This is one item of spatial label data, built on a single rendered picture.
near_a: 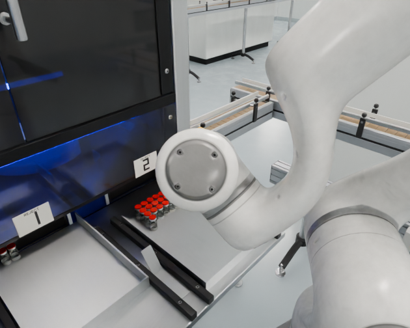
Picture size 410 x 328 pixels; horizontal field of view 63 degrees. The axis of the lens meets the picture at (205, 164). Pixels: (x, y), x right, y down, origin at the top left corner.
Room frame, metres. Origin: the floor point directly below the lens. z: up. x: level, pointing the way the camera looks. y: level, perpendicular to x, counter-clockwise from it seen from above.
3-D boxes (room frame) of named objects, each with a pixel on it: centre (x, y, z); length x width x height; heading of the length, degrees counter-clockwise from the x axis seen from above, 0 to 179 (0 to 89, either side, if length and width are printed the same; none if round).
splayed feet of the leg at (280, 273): (1.45, -0.58, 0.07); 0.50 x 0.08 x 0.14; 137
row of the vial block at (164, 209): (0.80, 0.11, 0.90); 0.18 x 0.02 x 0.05; 136
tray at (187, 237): (0.72, 0.03, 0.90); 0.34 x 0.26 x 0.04; 46
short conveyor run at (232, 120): (1.36, -0.06, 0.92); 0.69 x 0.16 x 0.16; 137
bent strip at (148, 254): (0.55, 0.10, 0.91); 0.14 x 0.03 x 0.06; 47
